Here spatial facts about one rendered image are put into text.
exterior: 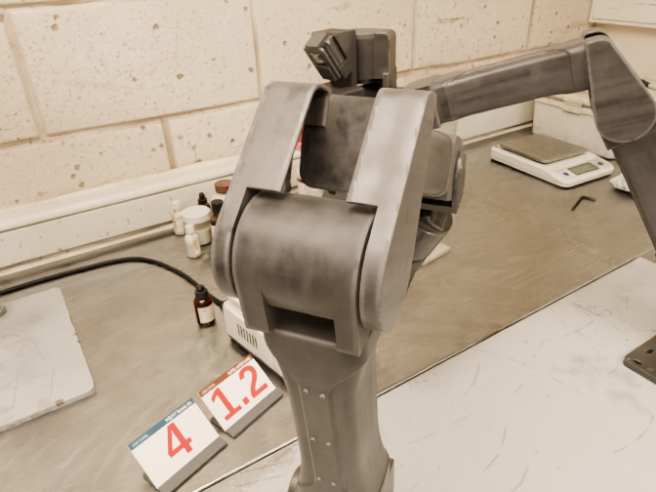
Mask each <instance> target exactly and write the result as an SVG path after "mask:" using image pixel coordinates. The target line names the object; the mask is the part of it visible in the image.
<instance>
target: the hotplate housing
mask: <svg viewBox="0 0 656 492"><path fill-rule="evenodd" d="M223 309H224V316H225V327H226V332H227V333H228V335H229V337H230V338H232V339H233V340H234V341H235V342H237V343H238V344H239V345H240V346H242V347H243V348H244V349H246V350H247V351H248V352H249V353H251V354H252V355H253V356H254V357H256V358H257V359H258V360H259V361H261V362H262V363H263V364H264V365H265V366H266V367H267V368H269V369H270V370H271V371H272V372H274V373H275V374H276V375H277V376H279V377H280V378H281V379H282V380H284V379H283V376H282V373H281V371H280V368H279V366H278V363H277V361H276V359H275V357H274V356H273V355H272V354H271V352H270V351H269V349H268V348H267V345H266V342H265V338H264V334H263V332H260V331H256V330H252V329H248V328H246V327H245V323H244V319H243V315H242V311H241V307H239V306H238V305H236V304H235V303H234V302H232V301H231V300H227V301H225V302H224V305H223Z"/></svg>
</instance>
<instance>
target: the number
mask: <svg viewBox="0 0 656 492"><path fill-rule="evenodd" d="M213 434H214V432H213V431H212V429H211V428H210V426H209V425H208V424H207V422H206V421H205V420H204V418H203V417H202V415H201V414H200V413H199V411H198V410H197V409H196V407H195V406H194V404H192V405H191V406H190V407H188V408H187V409H186V410H184V411H183V413H181V414H180V415H179V416H178V417H176V418H175V419H174V420H172V421H171V422H170V423H168V424H167V425H166V426H164V427H163V428H162V429H160V430H159V431H158V432H156V433H155V434H154V435H152V436H151V437H150V438H148V439H147V440H146V441H144V442H143V443H142V444H140V445H139V446H138V447H137V448H135V449H134V451H135V452H136V454H137V455H138V456H139V458H140V459H141V461H142V462H143V464H144V465H145V467H146V468H147V470H148V471H149V472H150V474H151V475H152V477H153V478H154V480H155V481H156V482H157V481H158V480H159V479H160V478H162V477H163V476H164V475H165V474H166V473H168V472H169V471H170V470H171V469H173V468H174V467H175V466H176V465H177V464H179V463H180V462H181V461H182V460H183V459H184V458H186V457H187V456H188V455H189V454H190V453H192V452H193V451H194V450H195V449H196V448H198V447H199V446H200V445H201V444H202V443H204V442H205V441H206V440H207V439H208V438H210V437H211V436H212V435H213Z"/></svg>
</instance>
